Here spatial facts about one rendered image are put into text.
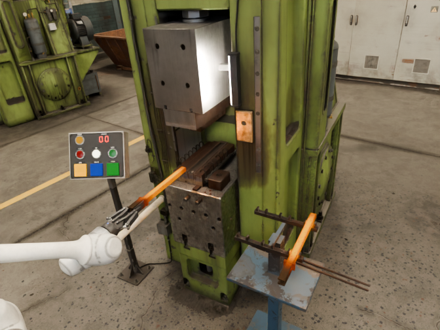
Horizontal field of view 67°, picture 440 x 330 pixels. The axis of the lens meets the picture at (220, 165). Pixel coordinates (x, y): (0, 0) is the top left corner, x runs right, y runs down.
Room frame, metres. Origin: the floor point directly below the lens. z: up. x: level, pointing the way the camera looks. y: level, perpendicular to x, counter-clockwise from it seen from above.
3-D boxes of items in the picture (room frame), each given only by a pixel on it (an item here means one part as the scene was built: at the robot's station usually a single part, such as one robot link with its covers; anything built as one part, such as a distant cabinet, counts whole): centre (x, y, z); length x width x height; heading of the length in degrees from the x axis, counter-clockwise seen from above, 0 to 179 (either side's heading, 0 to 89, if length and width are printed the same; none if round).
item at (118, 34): (8.66, 1.84, 0.43); 1.89 x 1.20 x 0.85; 50
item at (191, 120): (1.84, 0.09, 1.32); 0.42 x 0.20 x 0.10; 150
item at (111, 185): (1.87, 0.71, 0.54); 0.04 x 0.04 x 1.08; 60
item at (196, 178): (1.84, 0.09, 0.96); 0.42 x 0.20 x 0.09; 150
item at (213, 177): (1.62, 0.01, 0.95); 0.12 x 0.08 x 0.06; 150
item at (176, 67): (1.81, 0.05, 1.56); 0.42 x 0.39 x 0.40; 150
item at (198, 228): (1.82, 0.03, 0.69); 0.56 x 0.38 x 0.45; 150
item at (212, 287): (1.82, 0.03, 0.23); 0.55 x 0.37 x 0.47; 150
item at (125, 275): (1.87, 0.72, 0.05); 0.22 x 0.22 x 0.09; 60
